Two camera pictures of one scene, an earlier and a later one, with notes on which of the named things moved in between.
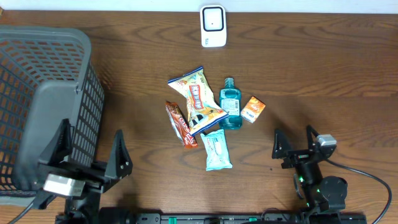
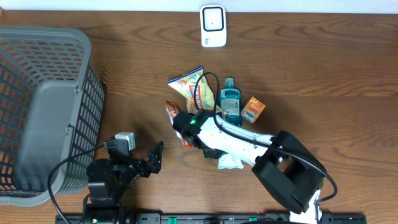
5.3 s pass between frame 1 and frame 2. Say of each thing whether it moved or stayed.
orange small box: stayed
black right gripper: moved
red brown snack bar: stayed
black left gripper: moved
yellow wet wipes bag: stayed
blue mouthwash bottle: stayed
